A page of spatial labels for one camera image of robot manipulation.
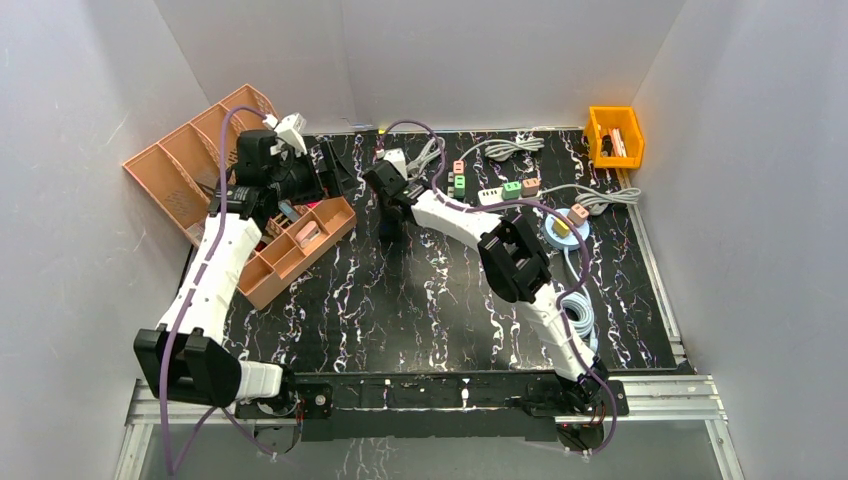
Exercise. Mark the round blue socket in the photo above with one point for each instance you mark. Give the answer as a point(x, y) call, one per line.
point(553, 234)

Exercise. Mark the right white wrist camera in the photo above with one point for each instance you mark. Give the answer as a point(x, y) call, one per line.
point(397, 158)

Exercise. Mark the pink file rack organizer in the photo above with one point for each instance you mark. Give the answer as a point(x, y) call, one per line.
point(179, 170)

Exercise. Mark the pink plug on round socket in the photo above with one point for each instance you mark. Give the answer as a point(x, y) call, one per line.
point(578, 214)

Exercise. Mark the pink stapler in tray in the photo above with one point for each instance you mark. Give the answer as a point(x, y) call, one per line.
point(308, 233)

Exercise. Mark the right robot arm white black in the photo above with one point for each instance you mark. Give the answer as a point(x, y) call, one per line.
point(516, 268)

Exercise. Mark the pink plug on white strip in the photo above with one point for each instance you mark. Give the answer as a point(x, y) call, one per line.
point(530, 187)

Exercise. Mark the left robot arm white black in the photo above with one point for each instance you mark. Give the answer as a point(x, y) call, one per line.
point(183, 358)

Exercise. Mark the white power strip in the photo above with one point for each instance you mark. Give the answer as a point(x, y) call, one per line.
point(491, 197)

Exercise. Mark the green plug on white strip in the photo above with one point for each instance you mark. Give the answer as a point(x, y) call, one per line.
point(511, 191)

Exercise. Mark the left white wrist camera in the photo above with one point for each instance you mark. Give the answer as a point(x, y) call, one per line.
point(288, 132)

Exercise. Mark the yellow plug on round socket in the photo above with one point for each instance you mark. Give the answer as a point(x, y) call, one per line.
point(562, 227)

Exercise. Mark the orange storage bin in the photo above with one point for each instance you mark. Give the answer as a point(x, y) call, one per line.
point(614, 138)

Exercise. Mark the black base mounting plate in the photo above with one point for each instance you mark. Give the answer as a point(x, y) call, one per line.
point(535, 405)

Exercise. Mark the green plug adapter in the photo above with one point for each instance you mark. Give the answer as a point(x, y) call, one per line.
point(459, 186)

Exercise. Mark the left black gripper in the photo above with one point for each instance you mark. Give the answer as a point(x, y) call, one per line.
point(324, 175)

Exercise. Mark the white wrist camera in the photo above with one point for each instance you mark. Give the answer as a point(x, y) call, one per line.
point(397, 158)
point(288, 132)

